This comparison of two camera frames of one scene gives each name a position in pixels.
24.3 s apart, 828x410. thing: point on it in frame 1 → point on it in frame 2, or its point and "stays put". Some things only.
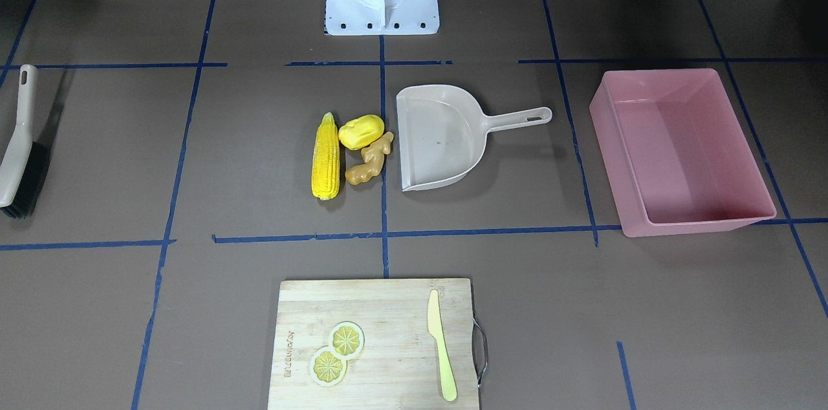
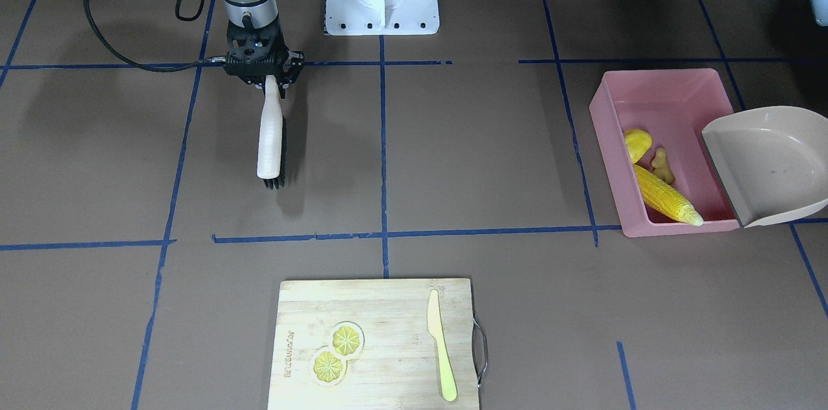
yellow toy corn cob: [326, 159] → [664, 198]
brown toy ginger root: [373, 157] → [663, 169]
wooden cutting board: [398, 367] stays put
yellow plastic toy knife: [435, 327] stays put
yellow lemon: [361, 131] → [638, 141]
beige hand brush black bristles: [26, 163] → [270, 151]
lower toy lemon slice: [326, 368] stays put
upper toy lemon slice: [347, 340] stays put
